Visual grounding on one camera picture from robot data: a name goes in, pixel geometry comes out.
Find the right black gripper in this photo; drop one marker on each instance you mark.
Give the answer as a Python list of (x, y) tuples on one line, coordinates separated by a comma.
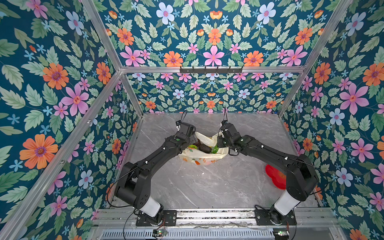
[(219, 139)]

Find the red flower-shaped plate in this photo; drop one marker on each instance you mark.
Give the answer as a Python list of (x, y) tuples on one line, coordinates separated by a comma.
[(277, 177)]

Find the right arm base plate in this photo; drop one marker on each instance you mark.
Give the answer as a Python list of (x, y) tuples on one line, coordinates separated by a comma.
[(266, 217)]

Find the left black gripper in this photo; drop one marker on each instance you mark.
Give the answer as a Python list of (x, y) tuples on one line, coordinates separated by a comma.
[(192, 131)]

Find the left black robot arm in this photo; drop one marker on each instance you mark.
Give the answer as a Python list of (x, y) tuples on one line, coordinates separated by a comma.
[(134, 184)]

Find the aluminium mounting rail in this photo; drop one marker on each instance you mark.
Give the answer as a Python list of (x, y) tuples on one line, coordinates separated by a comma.
[(217, 218)]

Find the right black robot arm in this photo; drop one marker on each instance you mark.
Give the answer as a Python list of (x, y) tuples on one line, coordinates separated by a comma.
[(301, 176)]

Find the white vent grille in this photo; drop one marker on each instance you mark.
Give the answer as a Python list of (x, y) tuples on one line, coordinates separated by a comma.
[(188, 234)]

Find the black hook rail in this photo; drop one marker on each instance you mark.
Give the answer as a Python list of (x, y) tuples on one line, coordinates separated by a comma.
[(210, 70)]

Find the green fake grapes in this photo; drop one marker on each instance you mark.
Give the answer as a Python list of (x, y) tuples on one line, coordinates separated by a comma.
[(215, 149)]

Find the dark fake avocado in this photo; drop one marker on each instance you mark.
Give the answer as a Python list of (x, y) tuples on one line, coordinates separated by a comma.
[(205, 149)]

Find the yellow plastic fruit-print bag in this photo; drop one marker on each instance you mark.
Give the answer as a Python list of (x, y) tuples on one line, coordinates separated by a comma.
[(202, 159)]

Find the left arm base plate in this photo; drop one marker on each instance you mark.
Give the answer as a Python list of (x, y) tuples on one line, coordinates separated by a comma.
[(156, 218)]

